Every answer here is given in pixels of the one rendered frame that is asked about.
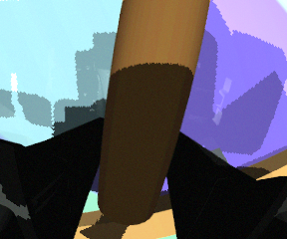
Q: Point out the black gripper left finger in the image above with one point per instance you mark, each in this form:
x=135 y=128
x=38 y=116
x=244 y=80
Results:
x=47 y=184

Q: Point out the orange bar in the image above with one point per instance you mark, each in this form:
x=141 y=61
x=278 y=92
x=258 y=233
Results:
x=94 y=225

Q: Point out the brown cylinder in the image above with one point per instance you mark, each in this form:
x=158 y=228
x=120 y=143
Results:
x=156 y=51

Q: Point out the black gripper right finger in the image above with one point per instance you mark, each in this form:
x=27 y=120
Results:
x=210 y=199

